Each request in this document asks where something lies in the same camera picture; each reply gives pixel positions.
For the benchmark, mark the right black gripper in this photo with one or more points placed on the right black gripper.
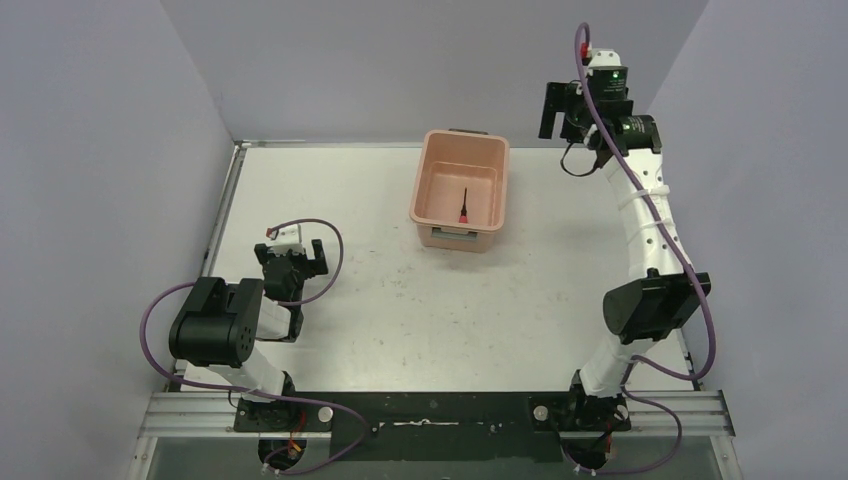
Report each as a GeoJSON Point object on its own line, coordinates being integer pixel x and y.
{"type": "Point", "coordinates": [563, 97]}

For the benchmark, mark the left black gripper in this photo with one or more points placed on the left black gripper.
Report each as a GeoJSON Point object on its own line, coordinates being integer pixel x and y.
{"type": "Point", "coordinates": [308, 266]}

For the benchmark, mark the red handled screwdriver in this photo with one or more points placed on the red handled screwdriver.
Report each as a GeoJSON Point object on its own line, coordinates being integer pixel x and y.
{"type": "Point", "coordinates": [463, 215]}

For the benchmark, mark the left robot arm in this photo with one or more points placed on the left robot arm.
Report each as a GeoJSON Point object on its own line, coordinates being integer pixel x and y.
{"type": "Point", "coordinates": [219, 324]}

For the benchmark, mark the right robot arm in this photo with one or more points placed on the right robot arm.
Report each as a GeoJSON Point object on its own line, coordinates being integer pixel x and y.
{"type": "Point", "coordinates": [663, 289]}

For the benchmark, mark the pink plastic bin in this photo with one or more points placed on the pink plastic bin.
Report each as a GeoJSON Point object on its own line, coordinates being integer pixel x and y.
{"type": "Point", "coordinates": [450, 161]}

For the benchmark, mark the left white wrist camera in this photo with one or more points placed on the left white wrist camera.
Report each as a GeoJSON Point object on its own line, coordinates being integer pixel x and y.
{"type": "Point", "coordinates": [286, 240]}

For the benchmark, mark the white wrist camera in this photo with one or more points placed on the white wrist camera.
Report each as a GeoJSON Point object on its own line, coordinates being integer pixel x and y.
{"type": "Point", "coordinates": [286, 240]}
{"type": "Point", "coordinates": [594, 57]}

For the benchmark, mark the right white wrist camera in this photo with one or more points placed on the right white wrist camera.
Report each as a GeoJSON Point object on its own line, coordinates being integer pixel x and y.
{"type": "Point", "coordinates": [594, 57]}

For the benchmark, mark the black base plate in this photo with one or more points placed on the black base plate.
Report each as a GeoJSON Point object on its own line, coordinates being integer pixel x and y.
{"type": "Point", "coordinates": [445, 426]}

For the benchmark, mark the aluminium frame rail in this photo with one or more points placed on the aluminium frame rail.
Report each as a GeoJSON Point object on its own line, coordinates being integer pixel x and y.
{"type": "Point", "coordinates": [210, 415]}

